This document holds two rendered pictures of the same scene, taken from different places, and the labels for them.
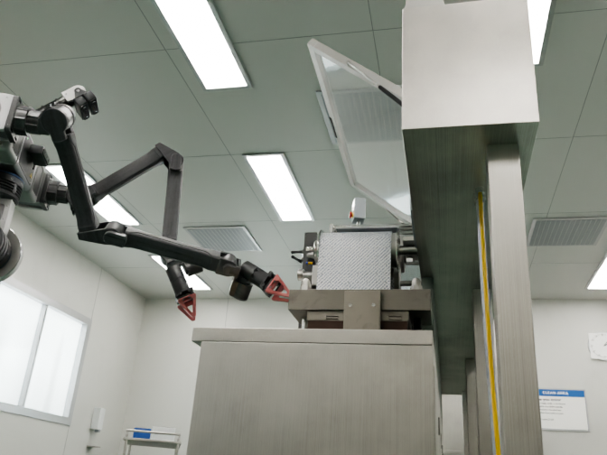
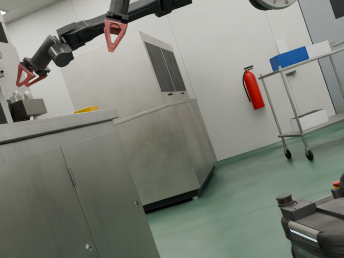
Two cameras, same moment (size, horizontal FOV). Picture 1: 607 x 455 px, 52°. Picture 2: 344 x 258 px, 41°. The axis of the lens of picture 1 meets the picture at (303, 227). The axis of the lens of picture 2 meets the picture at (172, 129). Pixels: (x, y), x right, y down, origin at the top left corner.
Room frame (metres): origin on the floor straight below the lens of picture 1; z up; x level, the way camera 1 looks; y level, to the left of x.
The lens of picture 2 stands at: (3.55, 0.42, 0.79)
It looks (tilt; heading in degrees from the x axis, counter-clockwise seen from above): 1 degrees down; 178
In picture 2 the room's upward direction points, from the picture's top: 19 degrees counter-clockwise
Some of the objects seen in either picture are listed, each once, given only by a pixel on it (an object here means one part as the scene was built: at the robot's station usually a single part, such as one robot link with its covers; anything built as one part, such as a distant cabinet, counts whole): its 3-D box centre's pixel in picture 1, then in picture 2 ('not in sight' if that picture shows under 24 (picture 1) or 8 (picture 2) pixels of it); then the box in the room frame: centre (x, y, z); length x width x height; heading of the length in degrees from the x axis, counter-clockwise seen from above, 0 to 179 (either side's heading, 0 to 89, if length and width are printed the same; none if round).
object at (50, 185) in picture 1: (56, 193); not in sight; (2.09, 0.92, 1.45); 0.09 x 0.08 x 0.12; 9
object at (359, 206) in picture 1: (357, 210); not in sight; (2.49, -0.23, 1.66); 0.07 x 0.07 x 0.10; 4
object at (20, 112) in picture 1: (26, 121); not in sight; (1.60, 0.84, 1.45); 0.09 x 0.08 x 0.12; 9
